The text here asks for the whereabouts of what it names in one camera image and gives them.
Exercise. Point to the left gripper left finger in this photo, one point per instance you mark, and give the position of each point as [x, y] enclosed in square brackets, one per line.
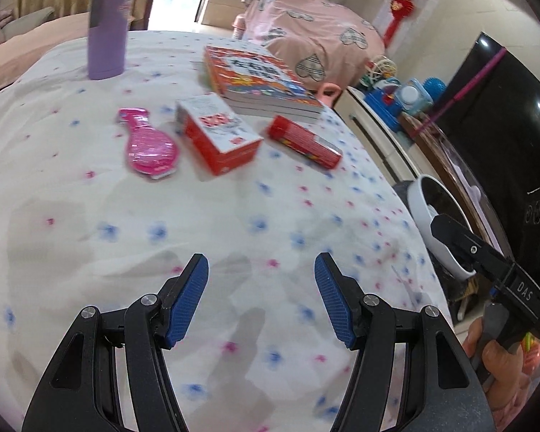
[79, 389]

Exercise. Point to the red long packet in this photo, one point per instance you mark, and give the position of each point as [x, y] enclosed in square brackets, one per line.
[304, 142]

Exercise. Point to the black television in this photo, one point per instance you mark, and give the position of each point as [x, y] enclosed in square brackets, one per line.
[495, 129]

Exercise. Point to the blue toy machine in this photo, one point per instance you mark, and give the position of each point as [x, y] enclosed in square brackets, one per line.
[392, 99]

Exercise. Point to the right hand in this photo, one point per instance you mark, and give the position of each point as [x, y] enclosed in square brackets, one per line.
[506, 370]

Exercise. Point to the pink hairbrush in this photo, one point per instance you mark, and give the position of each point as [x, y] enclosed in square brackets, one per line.
[149, 151]

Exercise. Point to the pink hula hoop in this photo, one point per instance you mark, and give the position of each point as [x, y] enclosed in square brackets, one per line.
[470, 85]

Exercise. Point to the wicker ball toy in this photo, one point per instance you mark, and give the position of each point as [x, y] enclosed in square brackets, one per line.
[379, 68]

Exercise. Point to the colourful book stack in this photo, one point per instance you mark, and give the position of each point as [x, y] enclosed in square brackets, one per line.
[259, 84]

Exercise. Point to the pink heart cover furniture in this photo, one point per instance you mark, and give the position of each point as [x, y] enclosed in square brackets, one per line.
[320, 41]

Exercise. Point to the pink kettlebell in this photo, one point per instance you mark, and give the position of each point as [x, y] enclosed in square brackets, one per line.
[328, 93]

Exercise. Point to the blue spiky ball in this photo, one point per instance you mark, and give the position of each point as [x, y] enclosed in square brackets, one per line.
[435, 88]

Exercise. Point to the purple tumbler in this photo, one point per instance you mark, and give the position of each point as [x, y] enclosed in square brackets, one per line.
[106, 40]

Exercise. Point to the pink sofa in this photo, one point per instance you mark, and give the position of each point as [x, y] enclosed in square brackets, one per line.
[20, 52]

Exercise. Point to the white floral tablecloth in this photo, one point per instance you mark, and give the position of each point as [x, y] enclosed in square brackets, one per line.
[78, 227]

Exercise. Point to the red white box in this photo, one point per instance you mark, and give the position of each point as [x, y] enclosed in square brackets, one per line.
[223, 139]

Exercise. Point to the white round trash bin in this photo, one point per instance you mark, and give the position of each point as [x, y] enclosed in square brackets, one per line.
[436, 220]

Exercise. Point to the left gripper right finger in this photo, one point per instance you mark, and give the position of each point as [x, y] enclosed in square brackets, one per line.
[440, 390]

